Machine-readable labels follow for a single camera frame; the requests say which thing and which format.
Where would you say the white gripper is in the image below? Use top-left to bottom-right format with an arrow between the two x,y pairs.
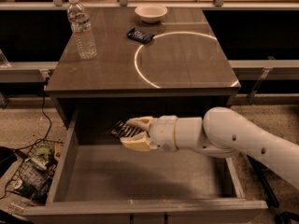
121,116 -> 178,151

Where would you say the black rxbar chocolate bar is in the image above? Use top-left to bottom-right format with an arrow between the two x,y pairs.
108,120 -> 142,139

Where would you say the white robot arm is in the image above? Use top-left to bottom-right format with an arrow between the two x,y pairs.
121,107 -> 299,189

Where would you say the open grey top drawer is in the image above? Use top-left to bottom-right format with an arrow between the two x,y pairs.
23,103 -> 267,224

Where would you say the dark blue snack bar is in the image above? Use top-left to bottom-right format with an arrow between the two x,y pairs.
127,28 -> 154,44

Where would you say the clear plastic water bottle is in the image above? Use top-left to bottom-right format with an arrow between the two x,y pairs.
67,0 -> 97,60

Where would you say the white ceramic bowl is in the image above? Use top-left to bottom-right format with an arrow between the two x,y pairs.
135,4 -> 167,23

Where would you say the black chair base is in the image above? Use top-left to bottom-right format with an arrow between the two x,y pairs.
248,157 -> 299,224

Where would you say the black power cable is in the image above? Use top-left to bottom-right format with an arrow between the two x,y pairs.
0,77 -> 52,201

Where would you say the wire basket with items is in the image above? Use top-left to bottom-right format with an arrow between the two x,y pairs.
6,140 -> 64,203

